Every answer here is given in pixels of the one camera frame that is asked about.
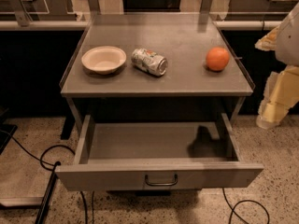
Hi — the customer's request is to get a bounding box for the grey top drawer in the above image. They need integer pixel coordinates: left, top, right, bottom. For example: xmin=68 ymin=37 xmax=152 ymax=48
xmin=56 ymin=114 xmax=263 ymax=191

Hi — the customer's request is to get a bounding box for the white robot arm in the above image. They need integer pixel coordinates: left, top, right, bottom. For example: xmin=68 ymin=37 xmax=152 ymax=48
xmin=255 ymin=3 xmax=299 ymax=129

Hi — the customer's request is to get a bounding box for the grey drawer cabinet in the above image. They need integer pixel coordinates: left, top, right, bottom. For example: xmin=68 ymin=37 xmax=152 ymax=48
xmin=61 ymin=13 xmax=254 ymax=128

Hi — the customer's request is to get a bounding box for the orange fruit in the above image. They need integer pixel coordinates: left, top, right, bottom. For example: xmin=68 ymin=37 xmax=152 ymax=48
xmin=206 ymin=47 xmax=230 ymax=72

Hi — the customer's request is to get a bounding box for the crushed silver soda can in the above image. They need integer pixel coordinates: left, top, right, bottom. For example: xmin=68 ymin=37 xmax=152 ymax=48
xmin=131 ymin=49 xmax=168 ymax=77

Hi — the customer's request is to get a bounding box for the white paper bowl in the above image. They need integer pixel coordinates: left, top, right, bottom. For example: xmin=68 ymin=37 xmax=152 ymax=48
xmin=81 ymin=46 xmax=126 ymax=75

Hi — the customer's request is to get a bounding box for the black bar on floor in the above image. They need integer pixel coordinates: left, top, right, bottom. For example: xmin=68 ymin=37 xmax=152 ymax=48
xmin=35 ymin=161 xmax=61 ymax=224

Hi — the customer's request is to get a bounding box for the black cable on right floor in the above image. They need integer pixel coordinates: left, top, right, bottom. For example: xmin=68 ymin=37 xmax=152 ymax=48
xmin=221 ymin=188 xmax=271 ymax=224

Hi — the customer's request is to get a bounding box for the black cable on floor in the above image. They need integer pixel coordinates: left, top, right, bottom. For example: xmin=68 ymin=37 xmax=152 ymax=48
xmin=221 ymin=188 xmax=271 ymax=224
xmin=0 ymin=129 xmax=95 ymax=224

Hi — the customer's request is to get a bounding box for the black cable on left floor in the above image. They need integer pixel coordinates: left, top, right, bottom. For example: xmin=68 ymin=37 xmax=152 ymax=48
xmin=0 ymin=129 xmax=95 ymax=224

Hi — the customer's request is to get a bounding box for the white horizontal rail pipe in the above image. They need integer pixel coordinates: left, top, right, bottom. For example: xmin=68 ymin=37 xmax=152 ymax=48
xmin=0 ymin=21 xmax=280 ymax=31

